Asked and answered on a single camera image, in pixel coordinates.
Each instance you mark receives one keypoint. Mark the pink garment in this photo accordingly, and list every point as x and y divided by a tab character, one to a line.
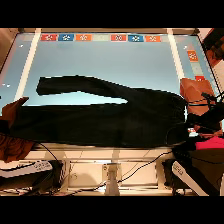
210	144

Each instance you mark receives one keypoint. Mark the black pants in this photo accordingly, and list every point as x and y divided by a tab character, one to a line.
133	116

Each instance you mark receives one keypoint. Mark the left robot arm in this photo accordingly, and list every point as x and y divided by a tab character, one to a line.
23	168

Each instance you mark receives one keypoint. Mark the silver frame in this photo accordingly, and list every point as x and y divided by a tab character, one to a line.
111	173

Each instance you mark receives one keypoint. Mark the brown garment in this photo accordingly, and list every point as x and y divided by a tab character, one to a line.
195	90
15	146

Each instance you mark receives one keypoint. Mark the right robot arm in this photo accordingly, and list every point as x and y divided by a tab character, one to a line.
187	180

